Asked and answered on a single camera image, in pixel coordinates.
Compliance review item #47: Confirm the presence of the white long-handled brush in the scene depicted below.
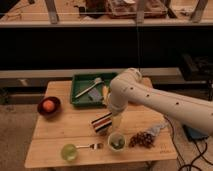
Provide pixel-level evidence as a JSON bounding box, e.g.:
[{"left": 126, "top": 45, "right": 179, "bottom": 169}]
[{"left": 75, "top": 77, "right": 103, "bottom": 98}]

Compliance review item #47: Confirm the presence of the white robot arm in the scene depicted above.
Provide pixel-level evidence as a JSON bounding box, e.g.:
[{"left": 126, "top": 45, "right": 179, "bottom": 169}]
[{"left": 107, "top": 68, "right": 213, "bottom": 136}]

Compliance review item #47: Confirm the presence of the striped folded cloth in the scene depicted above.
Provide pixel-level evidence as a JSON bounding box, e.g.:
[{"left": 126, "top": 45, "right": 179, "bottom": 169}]
[{"left": 91, "top": 113, "right": 112, "bottom": 133}]

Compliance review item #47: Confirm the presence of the white cup with green item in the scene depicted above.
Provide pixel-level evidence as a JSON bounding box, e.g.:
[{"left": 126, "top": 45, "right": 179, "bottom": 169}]
[{"left": 107, "top": 132, "right": 126, "bottom": 152}]

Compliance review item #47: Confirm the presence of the yellow corn cob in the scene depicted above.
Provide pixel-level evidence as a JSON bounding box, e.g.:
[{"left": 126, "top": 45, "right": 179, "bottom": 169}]
[{"left": 102, "top": 85, "right": 109, "bottom": 105}]

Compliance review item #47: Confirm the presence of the bunch of dark grapes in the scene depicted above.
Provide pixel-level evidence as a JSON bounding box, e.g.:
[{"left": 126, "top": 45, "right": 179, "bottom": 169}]
[{"left": 129, "top": 132, "right": 155, "bottom": 148}]

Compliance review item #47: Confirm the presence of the blue-grey sponge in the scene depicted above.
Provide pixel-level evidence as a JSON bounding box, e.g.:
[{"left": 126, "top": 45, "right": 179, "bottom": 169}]
[{"left": 88, "top": 88, "right": 102, "bottom": 102}]

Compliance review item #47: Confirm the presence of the silver fork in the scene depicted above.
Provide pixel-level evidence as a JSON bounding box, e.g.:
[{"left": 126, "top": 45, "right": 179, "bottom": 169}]
[{"left": 77, "top": 143, "right": 104, "bottom": 150}]

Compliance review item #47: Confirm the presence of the crumpled clear plastic bag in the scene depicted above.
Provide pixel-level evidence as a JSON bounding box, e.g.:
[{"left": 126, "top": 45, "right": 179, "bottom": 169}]
[{"left": 146, "top": 122, "right": 167, "bottom": 136}]

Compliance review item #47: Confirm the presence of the green plastic tray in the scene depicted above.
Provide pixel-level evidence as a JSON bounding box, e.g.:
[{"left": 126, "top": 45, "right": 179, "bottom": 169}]
[{"left": 70, "top": 72, "right": 116, "bottom": 108}]

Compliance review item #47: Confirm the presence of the wooden table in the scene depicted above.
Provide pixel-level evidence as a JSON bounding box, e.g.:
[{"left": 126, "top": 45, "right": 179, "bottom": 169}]
[{"left": 25, "top": 81, "right": 177, "bottom": 171}]

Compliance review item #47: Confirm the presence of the green ball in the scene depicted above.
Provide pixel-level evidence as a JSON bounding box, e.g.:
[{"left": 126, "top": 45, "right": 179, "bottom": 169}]
[{"left": 61, "top": 144, "right": 77, "bottom": 162}]

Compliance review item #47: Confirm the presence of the dark red bowl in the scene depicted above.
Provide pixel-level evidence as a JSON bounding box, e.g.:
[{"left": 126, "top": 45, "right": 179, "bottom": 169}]
[{"left": 37, "top": 96, "right": 61, "bottom": 117}]

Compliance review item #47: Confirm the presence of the orange fruit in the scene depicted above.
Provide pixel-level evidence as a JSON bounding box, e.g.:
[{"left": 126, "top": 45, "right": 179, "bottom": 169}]
[{"left": 43, "top": 100, "right": 55, "bottom": 112}]

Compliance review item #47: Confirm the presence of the blue box on floor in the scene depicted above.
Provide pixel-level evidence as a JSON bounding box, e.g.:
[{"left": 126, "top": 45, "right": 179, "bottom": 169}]
[{"left": 182, "top": 125, "right": 208, "bottom": 141}]

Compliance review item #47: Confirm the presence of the black cable on floor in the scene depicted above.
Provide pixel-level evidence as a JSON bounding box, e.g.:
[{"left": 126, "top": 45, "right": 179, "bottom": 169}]
[{"left": 163, "top": 115, "right": 213, "bottom": 171}]

